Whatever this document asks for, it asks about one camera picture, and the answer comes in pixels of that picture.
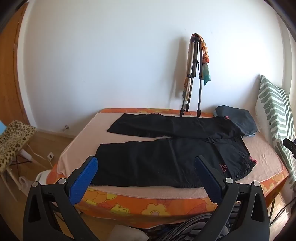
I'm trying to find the metal tripod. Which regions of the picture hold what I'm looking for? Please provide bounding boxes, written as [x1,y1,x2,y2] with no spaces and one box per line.
[180,34,205,118]

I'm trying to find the green striped pillow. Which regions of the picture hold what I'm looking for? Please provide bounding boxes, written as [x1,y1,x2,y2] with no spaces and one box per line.
[254,75,296,186]

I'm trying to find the person's striped clothing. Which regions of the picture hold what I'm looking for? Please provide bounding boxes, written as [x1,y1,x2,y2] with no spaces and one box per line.
[148,204,232,241]

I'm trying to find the white plastic bin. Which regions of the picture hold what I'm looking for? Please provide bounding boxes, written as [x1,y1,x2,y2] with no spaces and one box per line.
[35,170,52,186]

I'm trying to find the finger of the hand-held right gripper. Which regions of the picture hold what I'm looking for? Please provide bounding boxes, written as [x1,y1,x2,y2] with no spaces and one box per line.
[283,138,296,152]

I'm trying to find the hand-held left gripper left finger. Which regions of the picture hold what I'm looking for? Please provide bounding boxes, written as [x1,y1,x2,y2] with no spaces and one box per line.
[22,156,99,241]

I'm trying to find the dark grey folded garment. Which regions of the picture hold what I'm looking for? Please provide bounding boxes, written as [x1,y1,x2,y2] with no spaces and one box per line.
[215,105,258,136]

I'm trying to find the wooden door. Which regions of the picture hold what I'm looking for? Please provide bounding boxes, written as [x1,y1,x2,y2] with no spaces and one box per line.
[0,0,30,130]

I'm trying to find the black pants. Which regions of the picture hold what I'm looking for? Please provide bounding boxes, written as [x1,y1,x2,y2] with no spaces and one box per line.
[95,113,258,189]

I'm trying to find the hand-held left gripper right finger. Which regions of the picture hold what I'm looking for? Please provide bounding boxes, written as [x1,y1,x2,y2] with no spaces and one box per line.
[194,155,270,241]

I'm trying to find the white cable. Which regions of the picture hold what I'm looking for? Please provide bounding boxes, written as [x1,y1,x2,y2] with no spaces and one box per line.
[20,144,54,169]

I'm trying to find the white plastic bag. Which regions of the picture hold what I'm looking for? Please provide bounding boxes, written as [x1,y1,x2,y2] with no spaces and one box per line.
[18,176,33,197]

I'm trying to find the black cable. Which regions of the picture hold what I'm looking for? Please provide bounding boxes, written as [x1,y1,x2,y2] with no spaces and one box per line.
[269,199,292,226]

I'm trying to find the orange floral bed mattress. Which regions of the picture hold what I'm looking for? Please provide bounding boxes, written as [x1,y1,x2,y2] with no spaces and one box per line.
[50,108,289,229]

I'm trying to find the colourful scarf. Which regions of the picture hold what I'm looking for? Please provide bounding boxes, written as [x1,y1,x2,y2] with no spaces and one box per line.
[182,34,212,99]

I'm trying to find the leopard print stool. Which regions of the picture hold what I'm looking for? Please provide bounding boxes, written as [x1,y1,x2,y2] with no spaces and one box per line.
[0,120,37,202]

